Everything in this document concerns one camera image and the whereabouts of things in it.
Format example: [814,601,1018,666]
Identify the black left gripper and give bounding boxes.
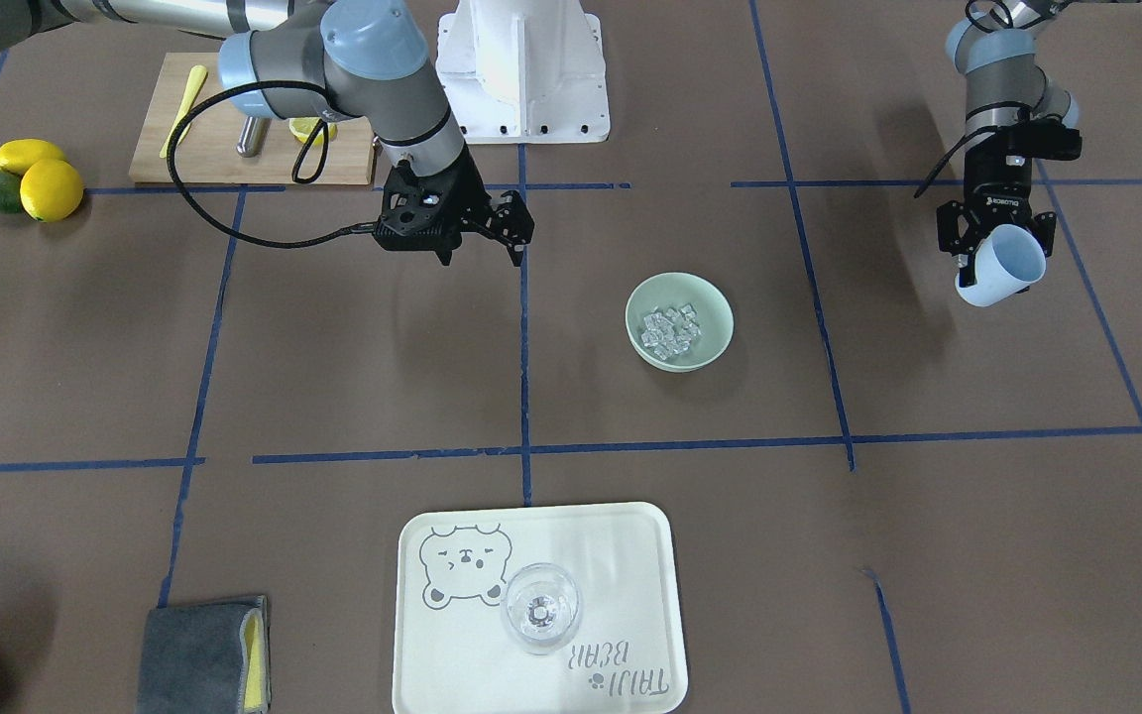
[935,149,1059,270]

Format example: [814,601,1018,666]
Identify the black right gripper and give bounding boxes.
[375,159,534,267]

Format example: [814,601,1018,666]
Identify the light blue plastic cup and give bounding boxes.
[956,223,1047,307]

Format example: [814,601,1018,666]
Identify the ice cubes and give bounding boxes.
[638,302,703,362]

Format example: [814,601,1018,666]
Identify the green bowl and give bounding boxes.
[625,272,735,372]

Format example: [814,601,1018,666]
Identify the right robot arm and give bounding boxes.
[0,1,534,266]

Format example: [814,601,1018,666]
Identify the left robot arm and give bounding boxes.
[916,1,1083,288]

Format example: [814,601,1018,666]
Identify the lemon half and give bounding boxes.
[286,117,337,149]

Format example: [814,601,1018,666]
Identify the metal cylinder tool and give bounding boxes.
[236,117,271,159]

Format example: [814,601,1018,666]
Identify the wooden cutting board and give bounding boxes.
[130,53,375,185]

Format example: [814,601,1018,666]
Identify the yellow plastic knife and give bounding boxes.
[159,64,209,160]

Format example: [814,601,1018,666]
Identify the clear wine glass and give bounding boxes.
[502,563,584,655]

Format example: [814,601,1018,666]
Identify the white bear tray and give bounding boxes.
[393,502,689,713]

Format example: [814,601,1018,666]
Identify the large yellow lemon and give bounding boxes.
[21,159,85,223]

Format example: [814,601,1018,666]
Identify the grey folded cloth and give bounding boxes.
[135,595,272,713]

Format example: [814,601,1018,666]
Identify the yellow sponge in cloth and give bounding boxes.
[241,609,270,713]

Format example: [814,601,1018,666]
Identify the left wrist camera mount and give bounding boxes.
[1000,117,1083,162]

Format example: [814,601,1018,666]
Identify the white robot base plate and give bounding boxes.
[435,1,612,149]

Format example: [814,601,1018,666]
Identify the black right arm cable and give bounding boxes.
[166,80,379,249]

